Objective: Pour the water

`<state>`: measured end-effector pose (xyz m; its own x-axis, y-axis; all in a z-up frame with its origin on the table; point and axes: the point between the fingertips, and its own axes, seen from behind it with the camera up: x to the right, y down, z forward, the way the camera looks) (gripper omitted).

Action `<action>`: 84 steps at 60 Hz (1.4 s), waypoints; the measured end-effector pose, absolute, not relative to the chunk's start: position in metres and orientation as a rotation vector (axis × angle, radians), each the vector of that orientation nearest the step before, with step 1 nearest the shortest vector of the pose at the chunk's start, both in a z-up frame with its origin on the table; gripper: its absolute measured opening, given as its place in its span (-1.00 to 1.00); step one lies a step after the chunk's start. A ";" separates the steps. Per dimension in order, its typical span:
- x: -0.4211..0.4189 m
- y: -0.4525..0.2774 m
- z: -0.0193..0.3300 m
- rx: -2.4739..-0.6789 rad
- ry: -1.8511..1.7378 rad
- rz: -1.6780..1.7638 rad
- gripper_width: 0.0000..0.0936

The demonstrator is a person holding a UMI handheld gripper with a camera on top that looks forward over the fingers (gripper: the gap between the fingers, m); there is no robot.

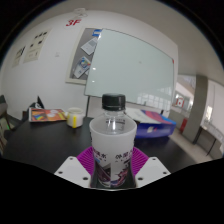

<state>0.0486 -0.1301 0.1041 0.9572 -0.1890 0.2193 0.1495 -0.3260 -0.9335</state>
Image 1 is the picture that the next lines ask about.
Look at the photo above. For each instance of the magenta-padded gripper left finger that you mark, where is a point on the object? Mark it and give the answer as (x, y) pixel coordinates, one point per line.
(85, 161)

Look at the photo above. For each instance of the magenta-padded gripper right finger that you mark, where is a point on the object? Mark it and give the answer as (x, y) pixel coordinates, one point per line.
(140, 161)

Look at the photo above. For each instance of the clear black-capped drink bottle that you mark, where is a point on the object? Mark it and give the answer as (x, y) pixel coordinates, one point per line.
(113, 143)

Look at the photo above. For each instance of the blue and white cardboard box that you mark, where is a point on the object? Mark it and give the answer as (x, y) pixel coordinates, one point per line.
(156, 128)

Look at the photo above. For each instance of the colourful printed flat box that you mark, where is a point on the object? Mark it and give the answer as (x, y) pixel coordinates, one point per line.
(46, 115)

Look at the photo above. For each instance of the black bag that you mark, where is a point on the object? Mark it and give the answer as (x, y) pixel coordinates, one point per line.
(40, 102)

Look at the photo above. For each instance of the wooden chair with dark seat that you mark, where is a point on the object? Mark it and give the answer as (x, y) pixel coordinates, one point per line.
(3, 128)

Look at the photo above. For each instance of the large glass whiteboard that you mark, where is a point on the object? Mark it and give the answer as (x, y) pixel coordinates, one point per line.
(133, 66)

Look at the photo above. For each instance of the grey notice board with papers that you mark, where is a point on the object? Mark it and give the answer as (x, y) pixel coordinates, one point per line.
(77, 53)

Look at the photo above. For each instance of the small white wall poster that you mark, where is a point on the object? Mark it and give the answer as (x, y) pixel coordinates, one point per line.
(18, 56)

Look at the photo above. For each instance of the large white wall poster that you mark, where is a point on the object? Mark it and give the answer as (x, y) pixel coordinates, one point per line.
(36, 46)

